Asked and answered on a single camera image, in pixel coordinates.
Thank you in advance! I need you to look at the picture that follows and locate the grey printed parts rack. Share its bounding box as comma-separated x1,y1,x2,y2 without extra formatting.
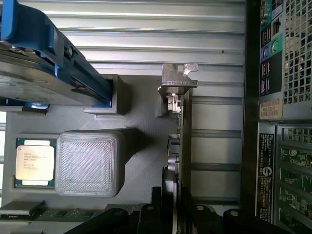
0,74,196,234

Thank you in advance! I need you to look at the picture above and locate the graphics card with metal bracket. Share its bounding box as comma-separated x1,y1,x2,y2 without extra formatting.
157,62,198,234

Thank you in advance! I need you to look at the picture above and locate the green RAM stick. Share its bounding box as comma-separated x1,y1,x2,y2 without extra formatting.
0,199,108,221

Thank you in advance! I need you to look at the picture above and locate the beige barcode sticker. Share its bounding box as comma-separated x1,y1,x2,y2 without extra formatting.
259,99,284,120

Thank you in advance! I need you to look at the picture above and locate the hard disk in blue caddy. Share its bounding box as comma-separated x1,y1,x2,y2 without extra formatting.
0,0,116,111

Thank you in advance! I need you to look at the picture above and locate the black open PC case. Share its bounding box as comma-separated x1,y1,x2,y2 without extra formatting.
243,0,312,234

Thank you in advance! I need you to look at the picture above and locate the CPU with silver lid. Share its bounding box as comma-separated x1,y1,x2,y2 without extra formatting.
15,137,56,188

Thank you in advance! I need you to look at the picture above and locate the black printed label sticker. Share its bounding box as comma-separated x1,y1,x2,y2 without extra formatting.
259,132,275,220

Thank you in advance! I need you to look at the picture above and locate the rear port panel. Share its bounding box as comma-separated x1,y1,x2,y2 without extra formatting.
259,0,285,98

